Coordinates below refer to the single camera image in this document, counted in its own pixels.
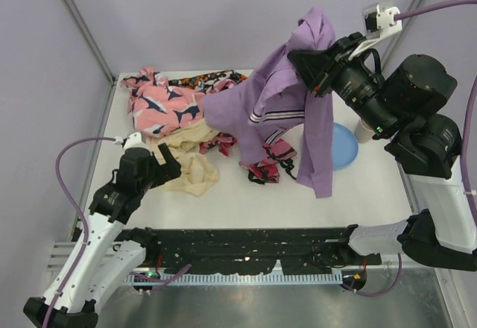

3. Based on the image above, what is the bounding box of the left aluminium frame post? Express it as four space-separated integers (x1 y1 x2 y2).
61 0 116 84

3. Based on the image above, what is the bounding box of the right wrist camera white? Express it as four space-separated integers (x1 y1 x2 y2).
349 1 402 60

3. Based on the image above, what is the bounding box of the purple cable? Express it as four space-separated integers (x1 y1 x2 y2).
341 0 477 297
40 136 193 328

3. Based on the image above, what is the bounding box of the aluminium frame post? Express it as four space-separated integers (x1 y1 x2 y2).
61 0 116 84
370 0 444 81

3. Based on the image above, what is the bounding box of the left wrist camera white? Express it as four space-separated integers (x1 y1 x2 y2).
114 132 148 151

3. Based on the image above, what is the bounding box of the blue plastic plate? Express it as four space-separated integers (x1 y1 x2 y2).
332 123 358 171

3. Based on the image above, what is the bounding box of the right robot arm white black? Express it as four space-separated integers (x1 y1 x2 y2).
288 33 476 271

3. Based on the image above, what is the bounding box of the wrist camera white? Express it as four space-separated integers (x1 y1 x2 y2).
349 1 402 60
114 132 148 151

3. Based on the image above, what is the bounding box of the purple shirt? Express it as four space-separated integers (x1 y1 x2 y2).
203 6 336 200

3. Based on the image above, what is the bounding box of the magenta pink camouflage cloth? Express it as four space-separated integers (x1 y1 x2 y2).
203 78 297 184

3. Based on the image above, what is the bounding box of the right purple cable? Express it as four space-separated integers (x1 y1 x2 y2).
341 0 477 297

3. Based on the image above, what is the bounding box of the right aluminium frame post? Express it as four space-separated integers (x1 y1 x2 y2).
370 0 444 81

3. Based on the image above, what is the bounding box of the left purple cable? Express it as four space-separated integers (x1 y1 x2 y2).
40 136 193 328

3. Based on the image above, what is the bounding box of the white slotted cable duct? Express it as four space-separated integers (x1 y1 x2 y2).
126 271 343 285

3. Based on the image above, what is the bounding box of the beige cup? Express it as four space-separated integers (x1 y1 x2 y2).
354 119 374 144

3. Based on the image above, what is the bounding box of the light pink shark print cloth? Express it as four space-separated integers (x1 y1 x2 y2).
120 68 205 138

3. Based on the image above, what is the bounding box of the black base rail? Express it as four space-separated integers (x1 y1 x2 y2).
70 225 385 275

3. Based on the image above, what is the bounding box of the cream yellow cloth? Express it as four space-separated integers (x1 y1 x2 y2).
147 119 220 197

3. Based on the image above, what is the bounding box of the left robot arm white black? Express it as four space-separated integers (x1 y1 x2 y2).
23 144 181 327

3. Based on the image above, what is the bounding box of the black orange patterned cloth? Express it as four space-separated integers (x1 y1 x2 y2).
168 69 247 92

